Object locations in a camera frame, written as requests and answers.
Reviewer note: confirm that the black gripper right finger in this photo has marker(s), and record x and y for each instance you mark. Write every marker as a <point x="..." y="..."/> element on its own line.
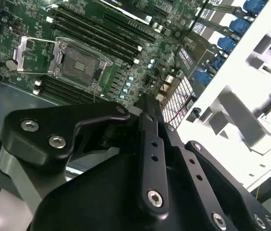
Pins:
<point x="193" y="168"/>

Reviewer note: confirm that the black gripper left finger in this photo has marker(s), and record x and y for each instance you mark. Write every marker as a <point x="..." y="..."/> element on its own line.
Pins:
<point x="41" y="125"/>

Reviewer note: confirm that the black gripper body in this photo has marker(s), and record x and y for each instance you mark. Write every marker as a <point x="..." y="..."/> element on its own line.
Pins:
<point x="102" y="204"/>

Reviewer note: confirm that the thin metal locking lever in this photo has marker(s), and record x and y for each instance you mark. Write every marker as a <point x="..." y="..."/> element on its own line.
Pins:
<point x="94" y="93"/>

